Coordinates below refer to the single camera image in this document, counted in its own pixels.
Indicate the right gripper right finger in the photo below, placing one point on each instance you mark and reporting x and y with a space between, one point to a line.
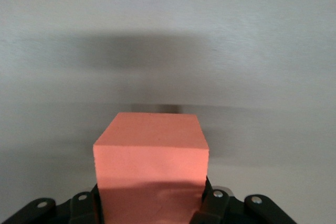
218 208

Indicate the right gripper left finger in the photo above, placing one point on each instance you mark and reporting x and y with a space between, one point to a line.
78 208

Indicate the orange foam cube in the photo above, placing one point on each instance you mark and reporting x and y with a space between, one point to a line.
151 161

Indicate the brown paper table cover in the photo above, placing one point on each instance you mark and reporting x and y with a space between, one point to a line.
168 37

